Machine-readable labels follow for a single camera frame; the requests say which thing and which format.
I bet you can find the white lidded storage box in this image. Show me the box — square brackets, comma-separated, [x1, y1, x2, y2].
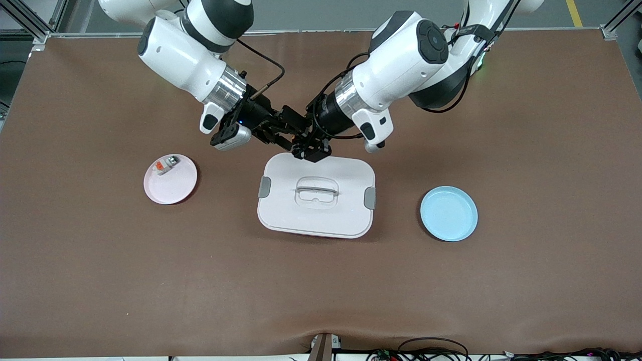
[257, 152, 377, 239]

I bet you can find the white circuit breaker orange lever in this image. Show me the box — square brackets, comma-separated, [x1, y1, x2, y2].
[152, 155, 180, 176]

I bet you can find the pink round plate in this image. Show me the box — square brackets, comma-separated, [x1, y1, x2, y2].
[143, 153, 198, 205]

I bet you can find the blue round plate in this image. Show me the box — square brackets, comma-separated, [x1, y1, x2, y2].
[420, 186, 478, 242]

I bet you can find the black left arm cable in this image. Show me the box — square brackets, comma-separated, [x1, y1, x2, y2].
[304, 52, 373, 142]

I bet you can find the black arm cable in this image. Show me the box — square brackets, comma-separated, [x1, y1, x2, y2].
[235, 38, 286, 101]
[304, 52, 373, 142]

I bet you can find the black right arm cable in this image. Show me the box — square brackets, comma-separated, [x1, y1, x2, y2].
[235, 38, 286, 101]

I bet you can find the metal table edge bracket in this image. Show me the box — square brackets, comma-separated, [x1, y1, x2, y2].
[308, 333, 343, 361]

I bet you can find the black looped cable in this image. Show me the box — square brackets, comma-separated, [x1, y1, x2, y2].
[397, 337, 470, 361]

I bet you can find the aluminium frame profile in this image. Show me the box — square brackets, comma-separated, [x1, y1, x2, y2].
[600, 0, 642, 41]
[0, 0, 69, 44]

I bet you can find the black cable bundle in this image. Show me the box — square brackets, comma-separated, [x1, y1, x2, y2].
[365, 347, 642, 361]

